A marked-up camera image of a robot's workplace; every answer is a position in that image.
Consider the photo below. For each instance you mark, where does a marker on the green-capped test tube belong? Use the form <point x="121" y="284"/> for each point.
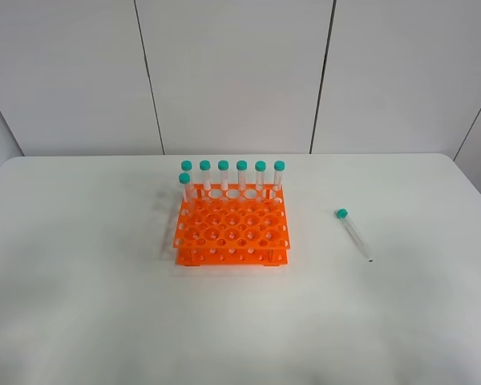
<point x="343" y="216"/>

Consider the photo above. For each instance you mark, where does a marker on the orange test tube rack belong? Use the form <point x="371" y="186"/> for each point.
<point x="236" y="227"/>

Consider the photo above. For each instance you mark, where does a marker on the second row tube left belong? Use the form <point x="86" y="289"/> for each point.
<point x="188" y="194"/>

